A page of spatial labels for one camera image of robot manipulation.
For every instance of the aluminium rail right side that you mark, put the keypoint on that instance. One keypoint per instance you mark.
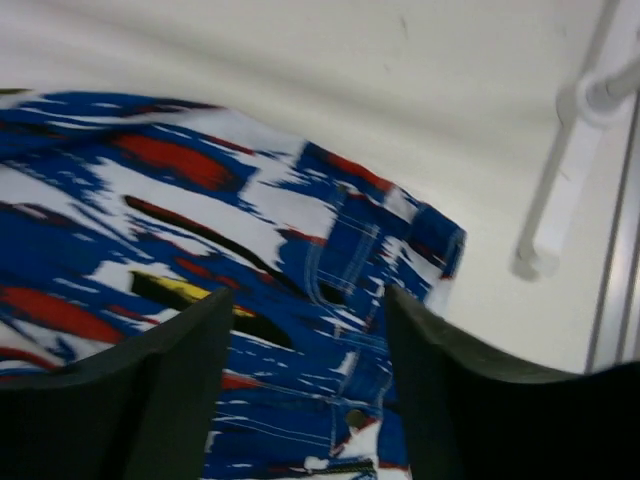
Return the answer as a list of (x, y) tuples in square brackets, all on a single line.
[(615, 333)]

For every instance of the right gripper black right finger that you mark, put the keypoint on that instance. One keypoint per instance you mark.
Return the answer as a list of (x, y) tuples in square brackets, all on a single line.
[(473, 411)]

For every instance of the white clothes rack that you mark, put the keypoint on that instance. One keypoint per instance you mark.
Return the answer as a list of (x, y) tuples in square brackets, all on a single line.
[(586, 109)]

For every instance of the blue patterned trousers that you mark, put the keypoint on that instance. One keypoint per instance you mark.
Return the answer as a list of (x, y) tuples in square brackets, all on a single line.
[(120, 210)]

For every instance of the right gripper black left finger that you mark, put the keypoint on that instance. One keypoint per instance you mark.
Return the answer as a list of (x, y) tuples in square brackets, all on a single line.
[(139, 410)]

